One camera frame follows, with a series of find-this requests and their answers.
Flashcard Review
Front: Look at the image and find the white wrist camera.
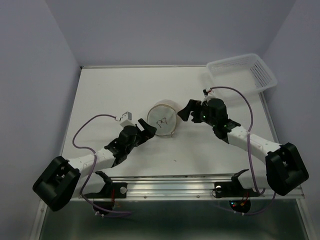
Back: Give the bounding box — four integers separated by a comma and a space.
202, 88, 217, 102
115, 111, 135, 128

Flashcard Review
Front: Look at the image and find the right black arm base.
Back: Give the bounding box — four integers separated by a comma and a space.
211, 169, 260, 199

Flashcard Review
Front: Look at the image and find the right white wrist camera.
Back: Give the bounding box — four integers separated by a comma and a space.
202, 88, 217, 102

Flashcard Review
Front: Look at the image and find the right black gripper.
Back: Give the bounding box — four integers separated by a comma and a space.
176, 99, 217, 128

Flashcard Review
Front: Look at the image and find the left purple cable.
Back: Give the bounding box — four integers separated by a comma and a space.
71, 114, 132, 219

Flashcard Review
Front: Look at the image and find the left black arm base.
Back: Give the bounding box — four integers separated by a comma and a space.
84, 170, 128, 200

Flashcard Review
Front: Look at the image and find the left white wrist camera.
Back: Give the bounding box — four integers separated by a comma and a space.
115, 111, 135, 128

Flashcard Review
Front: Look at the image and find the aluminium mounting rail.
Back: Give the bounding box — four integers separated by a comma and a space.
71, 175, 305, 201

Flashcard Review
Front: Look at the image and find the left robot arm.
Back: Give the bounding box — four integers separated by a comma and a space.
32, 118, 157, 212

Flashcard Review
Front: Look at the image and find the white plastic basket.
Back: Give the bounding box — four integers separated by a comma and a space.
205, 53, 278, 102

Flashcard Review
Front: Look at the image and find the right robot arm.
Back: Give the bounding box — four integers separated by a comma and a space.
177, 98, 309, 196

